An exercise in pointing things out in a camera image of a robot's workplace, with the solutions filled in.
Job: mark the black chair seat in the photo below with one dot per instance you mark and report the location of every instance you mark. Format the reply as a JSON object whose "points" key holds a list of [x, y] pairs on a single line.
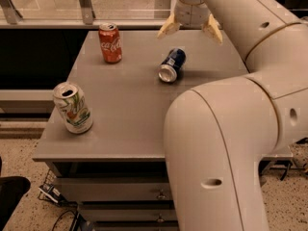
{"points": [[12, 188]]}

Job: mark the wire basket with items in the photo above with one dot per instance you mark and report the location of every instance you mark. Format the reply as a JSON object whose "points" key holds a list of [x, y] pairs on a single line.
{"points": [[48, 191]]}

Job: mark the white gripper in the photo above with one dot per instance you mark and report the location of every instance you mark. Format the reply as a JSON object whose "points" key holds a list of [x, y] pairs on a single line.
{"points": [[192, 16]]}

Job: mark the grey drawer cabinet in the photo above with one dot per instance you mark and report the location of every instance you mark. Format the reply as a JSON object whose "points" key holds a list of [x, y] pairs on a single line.
{"points": [[129, 103]]}

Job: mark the middle grey drawer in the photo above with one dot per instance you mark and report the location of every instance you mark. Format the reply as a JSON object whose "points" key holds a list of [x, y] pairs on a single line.
{"points": [[128, 212]]}

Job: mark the blue pepsi can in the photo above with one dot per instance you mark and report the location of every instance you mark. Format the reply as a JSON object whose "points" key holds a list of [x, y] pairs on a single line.
{"points": [[171, 65]]}

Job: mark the top grey drawer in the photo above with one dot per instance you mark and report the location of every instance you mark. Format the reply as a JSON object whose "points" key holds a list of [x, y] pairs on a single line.
{"points": [[114, 189]]}

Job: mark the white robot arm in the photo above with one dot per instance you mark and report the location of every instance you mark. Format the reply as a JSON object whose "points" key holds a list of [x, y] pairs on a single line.
{"points": [[216, 134]]}

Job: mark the white green soda can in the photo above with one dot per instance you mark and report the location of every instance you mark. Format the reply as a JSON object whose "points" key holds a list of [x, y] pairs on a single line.
{"points": [[70, 102]]}

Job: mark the metal glass railing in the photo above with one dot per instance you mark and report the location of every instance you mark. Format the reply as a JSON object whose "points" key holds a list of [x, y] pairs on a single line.
{"points": [[86, 14]]}

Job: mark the grey drawer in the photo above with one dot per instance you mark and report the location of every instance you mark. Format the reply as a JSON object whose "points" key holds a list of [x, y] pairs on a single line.
{"points": [[128, 212], [114, 189]]}

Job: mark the red coca-cola can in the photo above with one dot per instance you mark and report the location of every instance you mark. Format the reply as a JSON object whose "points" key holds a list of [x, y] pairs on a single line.
{"points": [[110, 43]]}

